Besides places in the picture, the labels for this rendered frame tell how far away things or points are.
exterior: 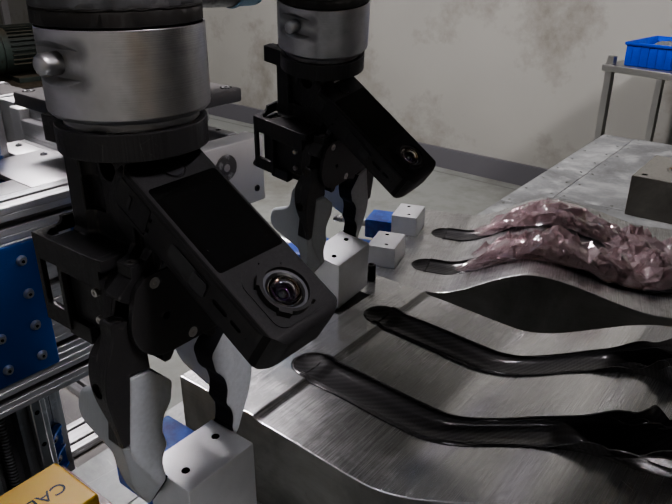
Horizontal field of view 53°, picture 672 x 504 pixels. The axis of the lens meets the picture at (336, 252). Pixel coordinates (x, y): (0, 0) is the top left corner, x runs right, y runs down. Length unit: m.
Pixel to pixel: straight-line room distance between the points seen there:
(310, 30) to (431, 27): 3.48
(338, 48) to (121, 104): 0.28
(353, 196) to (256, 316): 0.38
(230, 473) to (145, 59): 0.23
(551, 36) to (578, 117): 0.43
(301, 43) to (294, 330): 0.31
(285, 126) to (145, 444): 0.32
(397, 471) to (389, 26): 3.79
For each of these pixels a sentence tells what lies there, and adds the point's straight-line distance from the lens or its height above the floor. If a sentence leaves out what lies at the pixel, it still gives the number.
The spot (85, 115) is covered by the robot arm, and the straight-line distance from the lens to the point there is 0.31.
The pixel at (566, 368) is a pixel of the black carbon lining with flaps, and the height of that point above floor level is 0.90.
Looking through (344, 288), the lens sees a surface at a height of 0.91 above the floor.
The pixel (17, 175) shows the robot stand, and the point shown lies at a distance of 0.98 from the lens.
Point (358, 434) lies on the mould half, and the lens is 0.53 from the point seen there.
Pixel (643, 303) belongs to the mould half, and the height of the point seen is 0.87.
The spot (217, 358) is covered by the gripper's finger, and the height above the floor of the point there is 1.01.
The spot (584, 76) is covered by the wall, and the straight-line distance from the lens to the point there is 3.64.
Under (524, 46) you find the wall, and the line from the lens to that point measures 3.75.
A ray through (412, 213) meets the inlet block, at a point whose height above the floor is 0.88.
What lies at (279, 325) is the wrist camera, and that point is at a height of 1.08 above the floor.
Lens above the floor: 1.23
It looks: 25 degrees down
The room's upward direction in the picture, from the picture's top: straight up
